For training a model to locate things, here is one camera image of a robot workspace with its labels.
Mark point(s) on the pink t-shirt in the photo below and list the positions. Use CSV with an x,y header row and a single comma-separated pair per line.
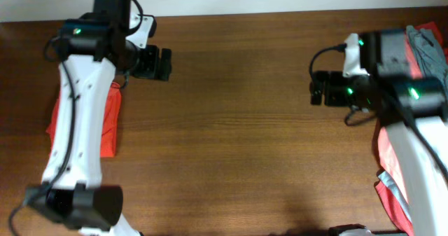
x,y
391,188

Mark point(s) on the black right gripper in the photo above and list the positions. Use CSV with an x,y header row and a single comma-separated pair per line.
x,y
332,79

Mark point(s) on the red garment in pile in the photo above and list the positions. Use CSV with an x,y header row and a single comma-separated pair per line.
x,y
437,34

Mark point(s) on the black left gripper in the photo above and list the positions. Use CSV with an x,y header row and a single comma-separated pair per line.
x,y
152,70

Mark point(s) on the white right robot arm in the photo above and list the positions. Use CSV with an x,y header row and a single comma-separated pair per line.
x,y
376,77

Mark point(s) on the grey t-shirt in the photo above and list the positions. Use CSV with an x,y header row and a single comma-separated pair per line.
x,y
427,53

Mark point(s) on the orange printed t-shirt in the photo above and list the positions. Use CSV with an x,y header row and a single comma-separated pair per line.
x,y
110,124

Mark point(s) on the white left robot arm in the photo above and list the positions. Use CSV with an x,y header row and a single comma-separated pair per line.
x,y
91,51

